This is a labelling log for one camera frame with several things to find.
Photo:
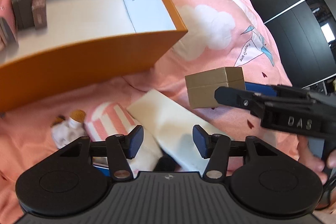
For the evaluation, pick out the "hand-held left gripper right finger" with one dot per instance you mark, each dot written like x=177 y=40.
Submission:
x=200 y=141

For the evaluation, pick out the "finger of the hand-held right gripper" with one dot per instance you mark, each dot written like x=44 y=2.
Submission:
x=260 y=89
x=236 y=99

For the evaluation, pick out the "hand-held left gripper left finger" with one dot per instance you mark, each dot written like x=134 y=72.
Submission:
x=136 y=141

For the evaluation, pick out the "gold cardboard box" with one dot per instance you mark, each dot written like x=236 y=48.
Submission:
x=204 y=87

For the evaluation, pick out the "white cardboard box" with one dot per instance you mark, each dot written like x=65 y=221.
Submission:
x=168 y=119

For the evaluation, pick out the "blue card pack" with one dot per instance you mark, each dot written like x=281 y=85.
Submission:
x=101 y=170

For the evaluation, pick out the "small white plush doll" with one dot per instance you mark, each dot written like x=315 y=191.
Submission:
x=67 y=132

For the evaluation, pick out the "orange cardboard box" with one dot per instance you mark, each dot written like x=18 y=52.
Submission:
x=78 y=56

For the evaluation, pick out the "brown slim box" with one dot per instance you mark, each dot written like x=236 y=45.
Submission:
x=39 y=3

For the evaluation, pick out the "dark grey box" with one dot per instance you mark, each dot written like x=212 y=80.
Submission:
x=23 y=1

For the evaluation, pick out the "pink case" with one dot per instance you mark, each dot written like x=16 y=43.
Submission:
x=8 y=6

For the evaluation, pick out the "person's right hand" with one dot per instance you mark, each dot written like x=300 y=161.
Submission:
x=311 y=153

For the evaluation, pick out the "dark wardrobe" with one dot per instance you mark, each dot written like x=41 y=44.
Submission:
x=294 y=29

